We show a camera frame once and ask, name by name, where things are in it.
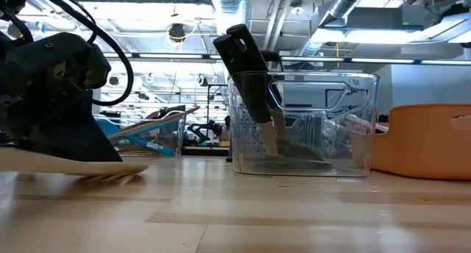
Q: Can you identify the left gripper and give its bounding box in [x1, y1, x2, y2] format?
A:
[0, 32, 124, 163]

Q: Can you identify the wooden slotted spatula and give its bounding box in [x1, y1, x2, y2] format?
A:
[0, 148, 149, 177]
[106, 105, 202, 142]

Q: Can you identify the square black turner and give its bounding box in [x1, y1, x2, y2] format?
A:
[226, 24, 291, 143]

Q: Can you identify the clear plastic bin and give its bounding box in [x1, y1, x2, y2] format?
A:
[227, 71, 380, 178]
[93, 111, 187, 157]

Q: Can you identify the ceiling light strip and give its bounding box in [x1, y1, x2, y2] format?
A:
[102, 52, 229, 60]
[281, 56, 471, 66]

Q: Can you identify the black ceiling device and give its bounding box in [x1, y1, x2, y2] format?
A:
[168, 23, 187, 43]

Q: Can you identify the person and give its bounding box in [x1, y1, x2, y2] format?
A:
[222, 115, 231, 143]

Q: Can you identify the orange plastic bin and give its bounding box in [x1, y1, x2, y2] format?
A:
[349, 104, 471, 182]

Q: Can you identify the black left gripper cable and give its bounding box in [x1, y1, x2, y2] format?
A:
[0, 0, 135, 107]

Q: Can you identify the black aluminium table frame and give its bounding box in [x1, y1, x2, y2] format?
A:
[182, 146, 231, 157]

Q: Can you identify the silver ventilation duct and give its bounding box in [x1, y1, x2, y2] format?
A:
[297, 0, 371, 57]

